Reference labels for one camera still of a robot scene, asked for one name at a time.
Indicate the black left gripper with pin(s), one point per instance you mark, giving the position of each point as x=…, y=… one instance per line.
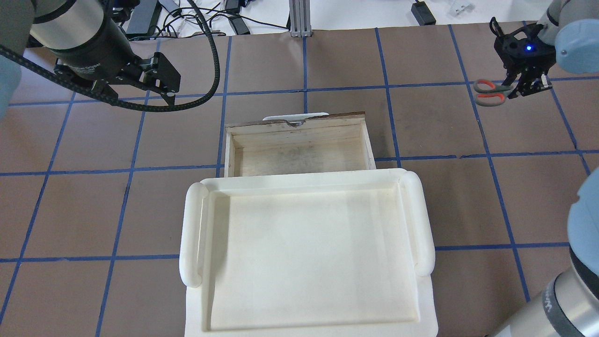
x=96, y=52

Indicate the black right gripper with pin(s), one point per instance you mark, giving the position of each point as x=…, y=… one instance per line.
x=528, y=82

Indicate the grey orange scissors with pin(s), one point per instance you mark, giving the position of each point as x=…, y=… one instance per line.
x=489, y=94

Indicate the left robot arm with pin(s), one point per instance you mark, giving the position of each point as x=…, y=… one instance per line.
x=59, y=25

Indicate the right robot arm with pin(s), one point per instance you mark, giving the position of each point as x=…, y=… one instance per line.
x=566, y=35

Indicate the black power adapter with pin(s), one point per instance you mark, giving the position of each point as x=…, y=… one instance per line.
x=422, y=14

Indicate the white plastic tray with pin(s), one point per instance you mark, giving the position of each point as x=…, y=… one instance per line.
x=335, y=254

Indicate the wooden drawer with white handle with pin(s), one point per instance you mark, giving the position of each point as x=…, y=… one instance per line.
x=297, y=144

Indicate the aluminium frame post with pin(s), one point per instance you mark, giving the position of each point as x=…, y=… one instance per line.
x=299, y=18

